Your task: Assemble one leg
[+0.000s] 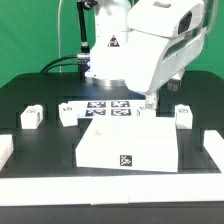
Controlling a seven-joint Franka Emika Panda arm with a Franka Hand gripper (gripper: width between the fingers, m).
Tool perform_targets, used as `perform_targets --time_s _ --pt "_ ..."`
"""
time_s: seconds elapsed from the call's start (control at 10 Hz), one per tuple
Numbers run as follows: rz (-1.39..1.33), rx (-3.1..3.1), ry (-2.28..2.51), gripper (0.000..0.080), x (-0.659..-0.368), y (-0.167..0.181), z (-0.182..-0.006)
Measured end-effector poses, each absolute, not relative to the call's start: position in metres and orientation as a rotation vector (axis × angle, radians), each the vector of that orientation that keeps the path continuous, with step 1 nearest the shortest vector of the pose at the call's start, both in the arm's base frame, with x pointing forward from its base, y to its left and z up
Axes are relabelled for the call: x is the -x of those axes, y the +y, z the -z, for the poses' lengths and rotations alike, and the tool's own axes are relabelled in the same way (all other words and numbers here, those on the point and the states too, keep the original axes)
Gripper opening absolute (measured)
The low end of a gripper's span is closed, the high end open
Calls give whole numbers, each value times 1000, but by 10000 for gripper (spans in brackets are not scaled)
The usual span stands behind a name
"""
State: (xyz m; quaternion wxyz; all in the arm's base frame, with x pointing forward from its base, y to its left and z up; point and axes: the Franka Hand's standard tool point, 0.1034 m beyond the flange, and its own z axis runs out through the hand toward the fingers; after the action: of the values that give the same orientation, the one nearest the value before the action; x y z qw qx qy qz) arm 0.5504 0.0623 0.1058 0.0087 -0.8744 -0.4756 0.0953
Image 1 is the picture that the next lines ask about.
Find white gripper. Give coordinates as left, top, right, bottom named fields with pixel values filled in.
left=125, top=23, right=208, bottom=111

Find white square table top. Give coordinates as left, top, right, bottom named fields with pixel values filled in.
left=75, top=117, right=178, bottom=173

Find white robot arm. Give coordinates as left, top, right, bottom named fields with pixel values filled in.
left=86, top=0, right=218, bottom=110

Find white sheet with markers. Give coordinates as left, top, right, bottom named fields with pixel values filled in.
left=69, top=100, right=145, bottom=118

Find white right fence block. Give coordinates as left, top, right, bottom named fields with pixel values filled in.
left=203, top=130, right=224, bottom=174

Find white fence block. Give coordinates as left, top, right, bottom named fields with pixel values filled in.
left=203, top=130, right=224, bottom=174
left=0, top=134, right=14, bottom=171

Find white left fence block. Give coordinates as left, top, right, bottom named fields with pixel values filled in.
left=0, top=134, right=14, bottom=171

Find black cables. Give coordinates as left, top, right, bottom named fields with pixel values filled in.
left=40, top=54, right=92, bottom=74

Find white front fence rail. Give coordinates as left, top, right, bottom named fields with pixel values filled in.
left=0, top=174, right=224, bottom=206

